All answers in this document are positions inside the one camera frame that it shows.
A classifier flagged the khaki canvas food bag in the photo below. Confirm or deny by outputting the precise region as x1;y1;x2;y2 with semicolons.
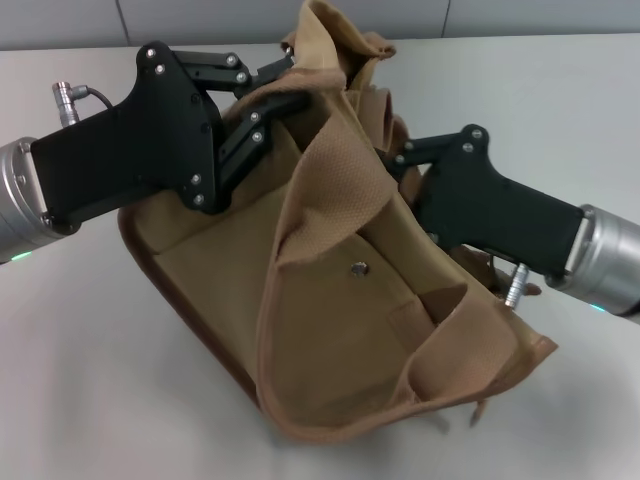
117;0;559;444

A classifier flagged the right gripper connector cable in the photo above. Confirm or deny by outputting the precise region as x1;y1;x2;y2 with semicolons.
501;264;532;309

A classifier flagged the gripper connector cable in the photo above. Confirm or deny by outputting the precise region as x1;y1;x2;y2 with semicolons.
51;82;114;124
501;264;532;309

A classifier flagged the left gripper connector cable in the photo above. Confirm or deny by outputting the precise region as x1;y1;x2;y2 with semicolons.
51;82;114;124

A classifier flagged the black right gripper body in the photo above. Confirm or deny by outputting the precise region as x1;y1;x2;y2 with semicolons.
413;124;587;279

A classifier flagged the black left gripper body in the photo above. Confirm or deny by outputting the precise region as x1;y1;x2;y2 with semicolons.
30;43;232;235

